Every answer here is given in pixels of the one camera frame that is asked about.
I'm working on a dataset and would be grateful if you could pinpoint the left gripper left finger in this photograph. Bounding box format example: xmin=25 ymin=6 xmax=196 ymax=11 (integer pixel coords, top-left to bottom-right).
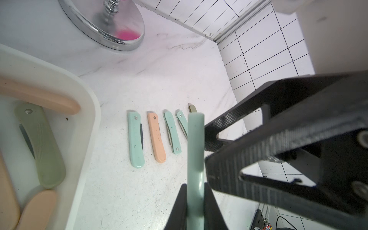
xmin=164 ymin=184 xmax=187 ymax=230

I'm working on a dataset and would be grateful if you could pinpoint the peach knife leaning in box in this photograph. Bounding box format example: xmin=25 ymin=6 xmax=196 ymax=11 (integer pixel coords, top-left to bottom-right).
xmin=1 ymin=77 xmax=81 ymax=115

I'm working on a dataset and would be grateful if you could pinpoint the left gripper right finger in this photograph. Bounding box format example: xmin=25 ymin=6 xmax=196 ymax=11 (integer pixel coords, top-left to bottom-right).
xmin=204 ymin=183 xmax=228 ymax=230

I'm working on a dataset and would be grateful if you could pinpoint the olive green folding fruit knife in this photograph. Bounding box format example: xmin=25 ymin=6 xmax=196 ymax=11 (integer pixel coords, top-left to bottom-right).
xmin=189 ymin=104 xmax=197 ymax=113

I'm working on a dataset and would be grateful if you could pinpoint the peach folding fruit knife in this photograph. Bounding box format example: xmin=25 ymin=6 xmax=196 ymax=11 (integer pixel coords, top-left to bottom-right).
xmin=147 ymin=112 xmax=166 ymax=163

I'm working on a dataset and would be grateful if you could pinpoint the white plastic storage box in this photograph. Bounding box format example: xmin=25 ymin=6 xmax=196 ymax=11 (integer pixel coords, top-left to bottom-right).
xmin=1 ymin=45 xmax=101 ymax=230

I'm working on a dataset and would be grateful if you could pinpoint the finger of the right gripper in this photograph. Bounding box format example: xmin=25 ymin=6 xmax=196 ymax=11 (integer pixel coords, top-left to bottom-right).
xmin=205 ymin=117 xmax=368 ymax=230
xmin=205 ymin=71 xmax=368 ymax=152

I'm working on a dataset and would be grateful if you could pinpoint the mint folding fruit knife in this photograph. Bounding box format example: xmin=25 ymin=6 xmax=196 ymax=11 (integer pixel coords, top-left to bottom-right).
xmin=163 ymin=110 xmax=182 ymax=154
xmin=176 ymin=110 xmax=188 ymax=138
xmin=127 ymin=111 xmax=145 ymax=168
xmin=186 ymin=113 xmax=205 ymax=230

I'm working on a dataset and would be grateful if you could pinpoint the chrome cup holder stand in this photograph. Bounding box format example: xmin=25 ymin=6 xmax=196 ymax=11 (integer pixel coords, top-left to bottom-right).
xmin=59 ymin=0 xmax=145 ymax=51

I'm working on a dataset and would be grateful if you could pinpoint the peach knife lower in box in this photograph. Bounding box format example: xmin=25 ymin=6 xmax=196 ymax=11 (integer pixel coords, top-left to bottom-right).
xmin=16 ymin=189 xmax=58 ymax=230

